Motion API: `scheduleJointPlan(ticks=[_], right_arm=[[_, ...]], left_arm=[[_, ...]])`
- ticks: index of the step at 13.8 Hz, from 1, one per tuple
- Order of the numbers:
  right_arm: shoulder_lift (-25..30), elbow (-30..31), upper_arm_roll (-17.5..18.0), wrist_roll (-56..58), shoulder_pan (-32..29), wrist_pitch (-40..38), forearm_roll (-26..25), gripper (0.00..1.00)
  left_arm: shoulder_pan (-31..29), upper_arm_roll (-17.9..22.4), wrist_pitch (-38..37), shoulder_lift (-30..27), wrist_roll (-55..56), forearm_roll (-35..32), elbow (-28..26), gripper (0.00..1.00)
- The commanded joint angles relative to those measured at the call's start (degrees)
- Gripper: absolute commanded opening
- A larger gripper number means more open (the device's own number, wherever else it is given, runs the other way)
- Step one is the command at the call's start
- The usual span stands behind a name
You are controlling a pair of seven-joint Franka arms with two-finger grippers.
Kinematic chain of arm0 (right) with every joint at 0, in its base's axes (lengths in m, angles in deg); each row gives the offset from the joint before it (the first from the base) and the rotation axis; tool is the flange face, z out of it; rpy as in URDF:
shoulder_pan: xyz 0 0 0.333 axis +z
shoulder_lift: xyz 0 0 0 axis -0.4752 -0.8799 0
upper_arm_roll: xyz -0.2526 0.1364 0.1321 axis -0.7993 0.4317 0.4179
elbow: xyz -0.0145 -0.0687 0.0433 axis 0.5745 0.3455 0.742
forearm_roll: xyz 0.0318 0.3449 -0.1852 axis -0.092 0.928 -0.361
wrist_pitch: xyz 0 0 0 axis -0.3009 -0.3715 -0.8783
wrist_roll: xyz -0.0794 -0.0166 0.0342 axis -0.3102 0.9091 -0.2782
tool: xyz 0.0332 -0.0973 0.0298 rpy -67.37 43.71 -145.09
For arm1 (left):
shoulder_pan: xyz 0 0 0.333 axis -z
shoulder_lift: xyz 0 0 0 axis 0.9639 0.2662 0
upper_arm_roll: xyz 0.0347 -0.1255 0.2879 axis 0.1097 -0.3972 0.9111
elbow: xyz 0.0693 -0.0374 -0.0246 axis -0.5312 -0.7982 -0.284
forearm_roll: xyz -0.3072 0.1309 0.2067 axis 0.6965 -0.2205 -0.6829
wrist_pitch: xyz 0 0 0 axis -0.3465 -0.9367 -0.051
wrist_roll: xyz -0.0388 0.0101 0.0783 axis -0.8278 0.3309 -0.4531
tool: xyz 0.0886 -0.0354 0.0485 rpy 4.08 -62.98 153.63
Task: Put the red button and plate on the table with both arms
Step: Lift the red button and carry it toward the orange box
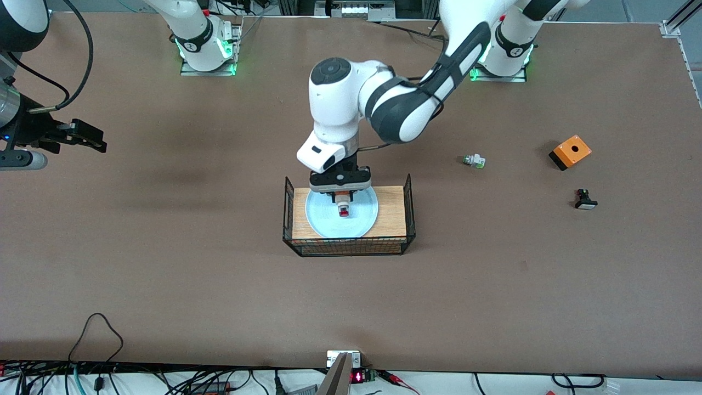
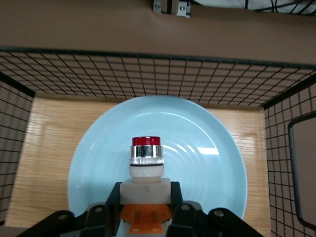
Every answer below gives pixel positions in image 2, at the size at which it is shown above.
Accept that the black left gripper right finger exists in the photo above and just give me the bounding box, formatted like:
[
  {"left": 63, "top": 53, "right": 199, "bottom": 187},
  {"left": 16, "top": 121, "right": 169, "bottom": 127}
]
[{"left": 167, "top": 182, "right": 264, "bottom": 237}]

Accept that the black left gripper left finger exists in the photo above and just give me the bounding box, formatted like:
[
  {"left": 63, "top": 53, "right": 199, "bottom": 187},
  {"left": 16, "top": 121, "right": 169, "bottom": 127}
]
[{"left": 17, "top": 182, "right": 121, "bottom": 237}]

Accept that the red push button switch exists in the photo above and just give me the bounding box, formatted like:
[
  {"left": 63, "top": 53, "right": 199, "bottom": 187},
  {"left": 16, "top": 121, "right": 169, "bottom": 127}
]
[{"left": 120, "top": 135, "right": 173, "bottom": 234}]

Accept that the light blue round plate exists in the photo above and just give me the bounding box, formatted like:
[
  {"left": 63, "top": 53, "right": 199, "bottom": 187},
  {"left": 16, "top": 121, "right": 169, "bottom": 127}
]
[{"left": 68, "top": 95, "right": 248, "bottom": 237}]

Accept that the black wire basket wooden base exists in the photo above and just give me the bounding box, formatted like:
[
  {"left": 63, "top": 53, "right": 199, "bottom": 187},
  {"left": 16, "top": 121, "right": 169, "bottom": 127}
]
[{"left": 0, "top": 46, "right": 316, "bottom": 237}]

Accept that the aluminium profile post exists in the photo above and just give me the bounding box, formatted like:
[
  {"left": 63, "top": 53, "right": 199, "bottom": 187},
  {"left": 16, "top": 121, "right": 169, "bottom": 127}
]
[{"left": 166, "top": 0, "right": 180, "bottom": 14}]

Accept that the small metal mounting bracket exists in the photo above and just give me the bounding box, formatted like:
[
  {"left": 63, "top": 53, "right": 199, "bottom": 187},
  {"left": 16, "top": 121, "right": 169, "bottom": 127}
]
[{"left": 152, "top": 0, "right": 192, "bottom": 18}]

